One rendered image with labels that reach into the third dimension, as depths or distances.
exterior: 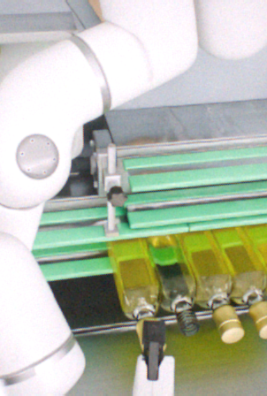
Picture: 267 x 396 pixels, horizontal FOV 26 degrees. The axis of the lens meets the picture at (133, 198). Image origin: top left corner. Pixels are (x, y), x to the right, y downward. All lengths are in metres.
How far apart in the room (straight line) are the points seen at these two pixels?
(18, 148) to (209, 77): 0.61
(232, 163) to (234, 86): 0.19
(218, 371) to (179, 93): 0.49
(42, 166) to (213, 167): 0.47
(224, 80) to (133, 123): 0.19
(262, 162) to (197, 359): 0.34
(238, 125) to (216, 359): 0.40
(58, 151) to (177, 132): 0.48
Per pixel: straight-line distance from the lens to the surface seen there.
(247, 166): 0.96
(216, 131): 1.01
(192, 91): 1.08
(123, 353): 1.00
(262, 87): 1.12
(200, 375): 0.98
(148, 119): 1.03
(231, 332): 0.86
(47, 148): 0.53
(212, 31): 0.67
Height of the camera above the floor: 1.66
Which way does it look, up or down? 51 degrees down
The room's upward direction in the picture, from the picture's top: 162 degrees clockwise
